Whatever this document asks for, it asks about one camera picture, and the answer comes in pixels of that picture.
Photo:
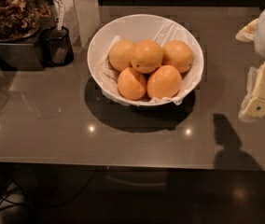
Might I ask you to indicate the orange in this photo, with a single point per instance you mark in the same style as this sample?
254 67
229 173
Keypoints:
120 54
147 56
165 82
131 84
178 54

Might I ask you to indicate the white paper bowl liner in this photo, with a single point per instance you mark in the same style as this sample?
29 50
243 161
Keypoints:
134 28

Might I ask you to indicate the white bowl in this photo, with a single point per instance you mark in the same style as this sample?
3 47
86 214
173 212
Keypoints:
193 76

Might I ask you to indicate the white tag in cup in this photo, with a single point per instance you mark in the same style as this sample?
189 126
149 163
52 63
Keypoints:
61 11

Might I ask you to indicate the dark metal box stand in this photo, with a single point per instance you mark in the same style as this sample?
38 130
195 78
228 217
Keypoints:
27 54

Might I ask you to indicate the glass jar of granola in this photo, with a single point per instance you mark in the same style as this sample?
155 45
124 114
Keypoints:
19 19

